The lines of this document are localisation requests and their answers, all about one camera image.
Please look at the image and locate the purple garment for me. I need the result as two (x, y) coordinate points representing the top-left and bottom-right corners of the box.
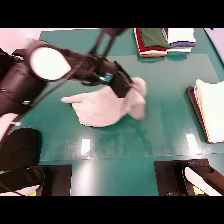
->
(169, 40), (197, 50)

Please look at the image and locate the dark green garment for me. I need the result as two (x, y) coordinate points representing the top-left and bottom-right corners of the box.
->
(139, 28), (171, 50)

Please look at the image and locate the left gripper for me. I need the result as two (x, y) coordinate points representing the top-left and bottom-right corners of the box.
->
(106, 60), (134, 100)

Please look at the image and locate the white garment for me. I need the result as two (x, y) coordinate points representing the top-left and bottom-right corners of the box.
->
(139, 49), (168, 59)
(166, 28), (197, 45)

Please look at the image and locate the cream garment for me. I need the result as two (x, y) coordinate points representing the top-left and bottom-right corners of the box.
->
(194, 78), (224, 145)

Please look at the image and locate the brown garment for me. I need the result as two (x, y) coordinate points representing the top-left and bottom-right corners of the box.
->
(187, 85), (212, 144)

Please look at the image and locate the black cable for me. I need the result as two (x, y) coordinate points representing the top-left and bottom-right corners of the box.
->
(12, 54), (92, 125)

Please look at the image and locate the light grey T-shirt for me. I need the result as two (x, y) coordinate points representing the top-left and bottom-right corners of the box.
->
(60, 76), (148, 129)

